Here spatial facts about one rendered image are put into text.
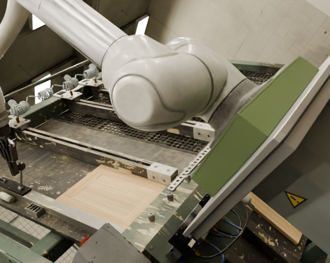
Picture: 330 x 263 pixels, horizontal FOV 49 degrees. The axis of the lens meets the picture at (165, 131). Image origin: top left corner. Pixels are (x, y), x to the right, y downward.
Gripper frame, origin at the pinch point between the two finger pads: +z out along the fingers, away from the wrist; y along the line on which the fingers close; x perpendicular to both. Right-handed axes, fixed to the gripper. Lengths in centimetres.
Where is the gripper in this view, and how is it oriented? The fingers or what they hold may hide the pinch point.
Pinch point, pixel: (13, 167)
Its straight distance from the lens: 165.4
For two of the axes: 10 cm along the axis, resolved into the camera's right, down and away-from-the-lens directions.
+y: 8.4, 1.9, -5.1
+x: 5.4, -4.4, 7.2
